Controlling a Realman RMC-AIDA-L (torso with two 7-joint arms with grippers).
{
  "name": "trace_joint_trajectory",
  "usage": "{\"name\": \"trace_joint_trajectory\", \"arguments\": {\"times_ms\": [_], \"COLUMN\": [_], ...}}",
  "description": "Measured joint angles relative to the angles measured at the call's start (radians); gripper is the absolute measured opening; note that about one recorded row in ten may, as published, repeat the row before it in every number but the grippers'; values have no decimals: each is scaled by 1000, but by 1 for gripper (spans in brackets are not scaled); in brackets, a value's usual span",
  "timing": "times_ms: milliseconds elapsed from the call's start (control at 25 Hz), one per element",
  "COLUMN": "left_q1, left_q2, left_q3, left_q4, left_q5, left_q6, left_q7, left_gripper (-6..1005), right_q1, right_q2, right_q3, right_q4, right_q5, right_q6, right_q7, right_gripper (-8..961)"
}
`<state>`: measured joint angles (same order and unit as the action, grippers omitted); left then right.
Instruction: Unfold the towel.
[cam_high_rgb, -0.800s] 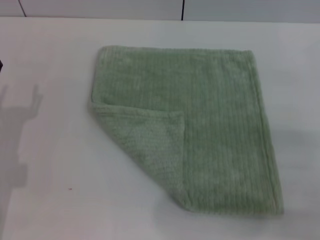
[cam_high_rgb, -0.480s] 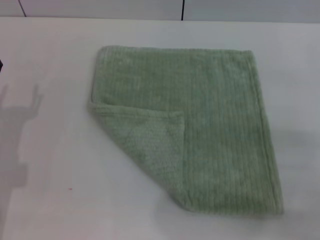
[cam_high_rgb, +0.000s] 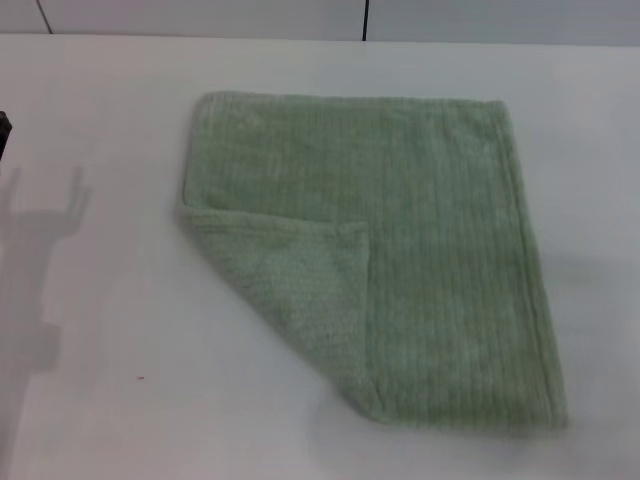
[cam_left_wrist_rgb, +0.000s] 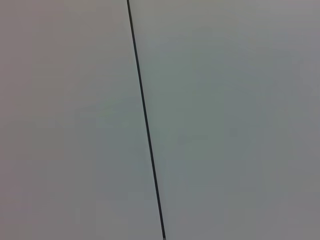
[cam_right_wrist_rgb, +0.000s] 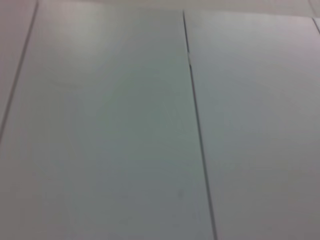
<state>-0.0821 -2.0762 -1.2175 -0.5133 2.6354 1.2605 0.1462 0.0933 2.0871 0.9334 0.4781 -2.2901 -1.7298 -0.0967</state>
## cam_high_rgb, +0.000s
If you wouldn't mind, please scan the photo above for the green ribbed towel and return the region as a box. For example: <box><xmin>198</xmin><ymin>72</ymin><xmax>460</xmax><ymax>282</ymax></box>
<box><xmin>174</xmin><ymin>90</ymin><xmax>570</xmax><ymax>432</ymax></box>

